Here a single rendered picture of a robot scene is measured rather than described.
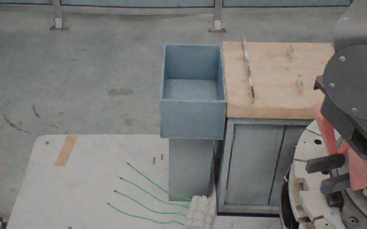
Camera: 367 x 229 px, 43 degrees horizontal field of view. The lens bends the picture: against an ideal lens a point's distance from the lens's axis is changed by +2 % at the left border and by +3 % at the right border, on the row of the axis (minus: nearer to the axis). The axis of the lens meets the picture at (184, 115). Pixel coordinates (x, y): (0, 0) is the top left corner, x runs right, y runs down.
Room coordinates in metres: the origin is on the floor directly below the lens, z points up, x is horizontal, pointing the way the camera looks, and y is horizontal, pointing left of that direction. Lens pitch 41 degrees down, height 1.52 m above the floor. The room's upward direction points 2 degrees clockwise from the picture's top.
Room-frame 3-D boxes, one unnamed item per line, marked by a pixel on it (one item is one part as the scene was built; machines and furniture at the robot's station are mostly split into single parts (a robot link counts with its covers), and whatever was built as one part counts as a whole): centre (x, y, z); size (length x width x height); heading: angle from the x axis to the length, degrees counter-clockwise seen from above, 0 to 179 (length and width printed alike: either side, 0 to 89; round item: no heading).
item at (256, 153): (0.64, -0.17, 0.91); 0.19 x 0.19 x 0.26; 1
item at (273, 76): (0.64, -0.17, 1.05); 0.20 x 0.19 x 0.02; 91
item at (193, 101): (0.64, -0.01, 0.92); 0.17 x 0.11 x 0.28; 1
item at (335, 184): (0.30, -0.16, 1.17); 0.04 x 0.01 x 0.02; 113
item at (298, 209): (0.39, -0.15, 1.05); 0.09 x 0.04 x 0.01; 5
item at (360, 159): (0.32, -0.17, 1.21); 0.07 x 0.07 x 0.09; 21
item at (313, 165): (0.33, -0.15, 1.17); 0.04 x 0.01 x 0.02; 108
